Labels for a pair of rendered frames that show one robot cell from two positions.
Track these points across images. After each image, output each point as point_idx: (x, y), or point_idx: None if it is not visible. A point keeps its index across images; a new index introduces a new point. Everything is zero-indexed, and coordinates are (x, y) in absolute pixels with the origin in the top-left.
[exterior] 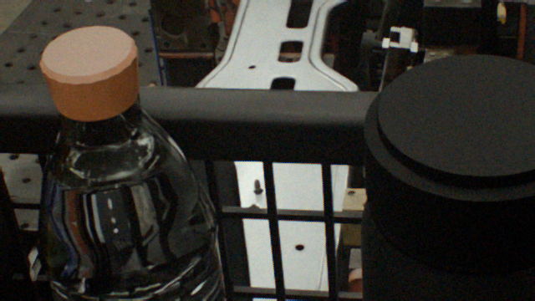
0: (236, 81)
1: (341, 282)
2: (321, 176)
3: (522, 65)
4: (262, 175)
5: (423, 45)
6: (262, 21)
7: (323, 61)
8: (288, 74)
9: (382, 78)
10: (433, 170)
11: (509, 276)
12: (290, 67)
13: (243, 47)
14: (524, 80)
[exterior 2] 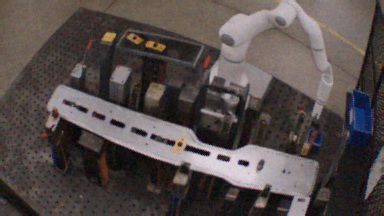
0: (236, 173)
1: (245, 189)
2: (282, 158)
3: None
4: (278, 170)
5: (240, 122)
6: (202, 162)
7: (233, 150)
8: (237, 160)
9: (297, 124)
10: None
11: None
12: (233, 159)
13: (217, 169)
14: None
